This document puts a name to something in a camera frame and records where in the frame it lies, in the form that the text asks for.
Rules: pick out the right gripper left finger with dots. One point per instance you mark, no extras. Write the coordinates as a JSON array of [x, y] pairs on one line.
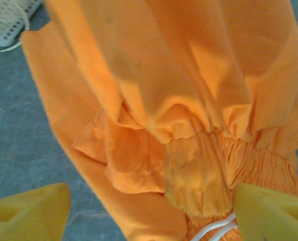
[[26, 216]]

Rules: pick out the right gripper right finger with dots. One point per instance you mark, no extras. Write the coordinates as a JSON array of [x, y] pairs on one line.
[[272, 216]]

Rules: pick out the light orange shorts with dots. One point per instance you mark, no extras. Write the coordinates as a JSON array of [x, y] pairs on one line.
[[164, 88]]

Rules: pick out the white plastic mesh basket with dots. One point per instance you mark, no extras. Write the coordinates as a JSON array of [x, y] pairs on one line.
[[6, 22]]

